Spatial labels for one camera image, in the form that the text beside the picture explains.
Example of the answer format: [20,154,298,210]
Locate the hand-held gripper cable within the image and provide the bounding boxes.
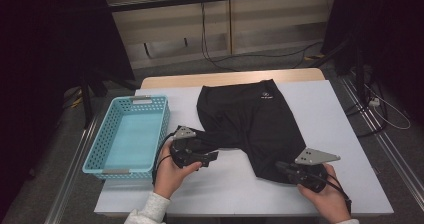
[151,132,178,187]
[309,172,353,215]

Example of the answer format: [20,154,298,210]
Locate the black shorts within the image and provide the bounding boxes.
[191,79,308,185]

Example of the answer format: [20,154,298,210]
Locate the wooden table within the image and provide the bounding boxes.
[139,67,326,90]

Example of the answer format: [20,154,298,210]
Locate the black hanging wall cable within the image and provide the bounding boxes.
[199,2,324,72]

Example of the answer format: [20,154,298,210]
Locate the right hand-held gripper cable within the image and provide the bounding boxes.
[309,172,353,215]

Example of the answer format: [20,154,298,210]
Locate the left hand-held gripper cable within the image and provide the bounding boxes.
[151,132,178,187]

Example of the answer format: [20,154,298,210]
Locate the black floor cable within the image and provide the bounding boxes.
[344,80,389,138]

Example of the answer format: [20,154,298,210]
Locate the wide black curtain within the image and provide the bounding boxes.
[0,0,136,218]

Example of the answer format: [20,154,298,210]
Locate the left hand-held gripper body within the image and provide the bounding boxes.
[169,125,204,169]

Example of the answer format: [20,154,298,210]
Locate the yellow floor cable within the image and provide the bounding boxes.
[64,88,84,109]

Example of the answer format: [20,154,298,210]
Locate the light blue plastic basket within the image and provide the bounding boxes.
[82,94,171,181]

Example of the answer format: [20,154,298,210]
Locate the narrow black curtain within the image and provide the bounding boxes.
[321,0,424,125]

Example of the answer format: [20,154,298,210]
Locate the white floor cable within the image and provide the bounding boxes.
[364,83,412,131]

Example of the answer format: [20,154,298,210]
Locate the white table cover sheet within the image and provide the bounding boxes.
[94,79,394,217]

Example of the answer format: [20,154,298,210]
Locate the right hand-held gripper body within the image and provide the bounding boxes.
[291,147,342,194]

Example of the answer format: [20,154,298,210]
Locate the person's left hand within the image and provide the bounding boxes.
[153,140,203,200]

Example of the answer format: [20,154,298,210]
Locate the metal floor rail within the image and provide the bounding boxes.
[44,117,99,224]
[341,75,424,202]

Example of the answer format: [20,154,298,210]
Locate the black stand with upright pole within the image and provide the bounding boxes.
[308,33,368,102]

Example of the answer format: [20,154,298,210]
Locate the person's right hand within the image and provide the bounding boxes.
[297,163,351,224]

